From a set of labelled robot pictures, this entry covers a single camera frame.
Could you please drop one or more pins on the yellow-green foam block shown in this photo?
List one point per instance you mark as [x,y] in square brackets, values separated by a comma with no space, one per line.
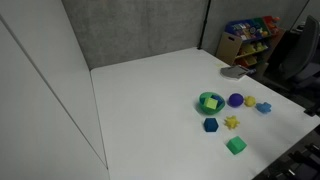
[210,103]

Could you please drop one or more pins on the teal foam block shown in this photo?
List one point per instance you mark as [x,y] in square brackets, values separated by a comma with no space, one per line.
[202,100]

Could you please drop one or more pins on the blue foam block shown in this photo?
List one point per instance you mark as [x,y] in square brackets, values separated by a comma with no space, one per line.
[217,98]

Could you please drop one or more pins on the dark blue hexagonal block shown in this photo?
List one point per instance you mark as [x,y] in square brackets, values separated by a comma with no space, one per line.
[210,125]

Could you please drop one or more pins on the green bowl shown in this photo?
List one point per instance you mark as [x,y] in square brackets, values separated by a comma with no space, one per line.
[202,107]

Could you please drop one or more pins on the gray metal mounting plate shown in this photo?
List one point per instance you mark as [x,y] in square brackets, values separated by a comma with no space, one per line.
[233,72]

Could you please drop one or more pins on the purple ball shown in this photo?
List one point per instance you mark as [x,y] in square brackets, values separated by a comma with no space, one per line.
[235,100]

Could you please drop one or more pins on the yellow spiky star toy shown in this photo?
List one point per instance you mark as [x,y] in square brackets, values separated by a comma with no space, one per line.
[231,122]

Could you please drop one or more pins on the black stand pole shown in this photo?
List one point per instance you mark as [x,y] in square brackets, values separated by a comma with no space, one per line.
[204,25]

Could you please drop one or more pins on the yellow knobby toy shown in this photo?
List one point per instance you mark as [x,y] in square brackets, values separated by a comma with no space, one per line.
[249,101]

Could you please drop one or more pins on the green foam cube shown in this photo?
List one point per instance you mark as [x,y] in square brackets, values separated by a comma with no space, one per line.
[236,145]

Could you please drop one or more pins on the toy shelf with coloured bins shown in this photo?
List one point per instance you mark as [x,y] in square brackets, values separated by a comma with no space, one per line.
[248,40]

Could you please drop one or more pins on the light blue foam toy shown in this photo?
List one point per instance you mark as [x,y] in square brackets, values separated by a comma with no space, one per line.
[263,107]

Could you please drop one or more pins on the gray office chair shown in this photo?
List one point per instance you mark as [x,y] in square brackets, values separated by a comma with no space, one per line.
[300,56]

